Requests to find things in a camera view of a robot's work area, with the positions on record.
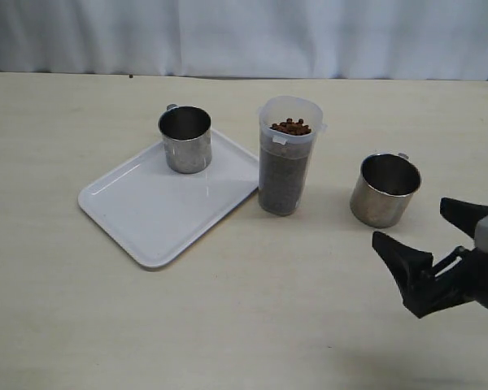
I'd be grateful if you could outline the translucent plastic container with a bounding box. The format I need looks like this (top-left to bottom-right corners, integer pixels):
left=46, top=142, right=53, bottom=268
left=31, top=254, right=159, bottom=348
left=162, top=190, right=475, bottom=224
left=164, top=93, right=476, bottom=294
left=259, top=96, right=326, bottom=216

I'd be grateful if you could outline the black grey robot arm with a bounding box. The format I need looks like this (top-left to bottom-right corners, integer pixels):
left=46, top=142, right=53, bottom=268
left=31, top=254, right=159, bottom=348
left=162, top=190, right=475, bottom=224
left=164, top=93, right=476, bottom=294
left=372, top=197, right=488, bottom=319

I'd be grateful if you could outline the white plastic tray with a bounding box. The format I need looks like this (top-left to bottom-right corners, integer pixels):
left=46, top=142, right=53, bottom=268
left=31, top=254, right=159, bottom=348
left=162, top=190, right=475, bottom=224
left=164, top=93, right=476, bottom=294
left=77, top=130, right=259, bottom=270

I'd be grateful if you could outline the white curtain backdrop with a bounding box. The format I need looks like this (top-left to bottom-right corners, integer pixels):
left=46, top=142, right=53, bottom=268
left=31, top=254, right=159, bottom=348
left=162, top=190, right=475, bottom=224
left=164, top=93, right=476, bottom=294
left=0, top=1, right=488, bottom=80

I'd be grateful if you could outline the steel mug with pellets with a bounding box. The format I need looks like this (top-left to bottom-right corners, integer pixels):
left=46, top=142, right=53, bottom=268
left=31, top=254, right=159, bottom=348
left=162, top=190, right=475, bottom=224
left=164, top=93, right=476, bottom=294
left=157, top=104, right=212, bottom=174

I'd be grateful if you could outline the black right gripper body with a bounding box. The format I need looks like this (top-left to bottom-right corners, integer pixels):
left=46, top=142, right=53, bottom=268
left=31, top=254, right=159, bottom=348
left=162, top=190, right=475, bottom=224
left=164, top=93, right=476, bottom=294
left=425, top=246, right=488, bottom=315

